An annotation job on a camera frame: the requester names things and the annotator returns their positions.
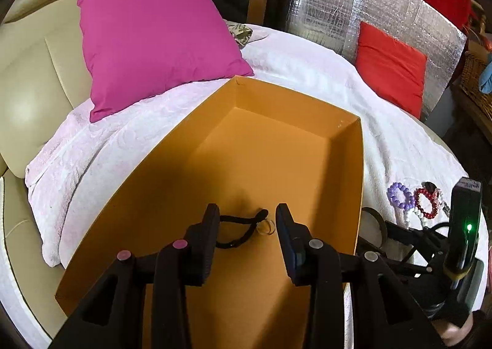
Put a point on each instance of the patterned cloth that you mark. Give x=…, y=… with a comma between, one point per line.
x=240, y=32

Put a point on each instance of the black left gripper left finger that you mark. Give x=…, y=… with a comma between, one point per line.
x=201, y=238

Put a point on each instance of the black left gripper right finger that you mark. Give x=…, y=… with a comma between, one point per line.
x=294, y=243

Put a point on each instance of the magenta pillow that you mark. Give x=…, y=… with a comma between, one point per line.
x=137, y=49

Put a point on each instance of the orange cardboard box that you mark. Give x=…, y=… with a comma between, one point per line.
x=250, y=146

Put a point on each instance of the red pillow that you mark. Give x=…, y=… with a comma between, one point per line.
x=391, y=68

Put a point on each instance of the blue cloth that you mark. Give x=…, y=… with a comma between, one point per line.
x=485, y=80

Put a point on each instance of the person right hand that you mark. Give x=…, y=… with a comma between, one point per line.
x=452, y=334

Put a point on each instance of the wicker basket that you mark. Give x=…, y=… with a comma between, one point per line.
x=469, y=83

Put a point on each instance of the silver insulation foil panel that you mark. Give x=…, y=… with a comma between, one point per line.
x=334, y=24

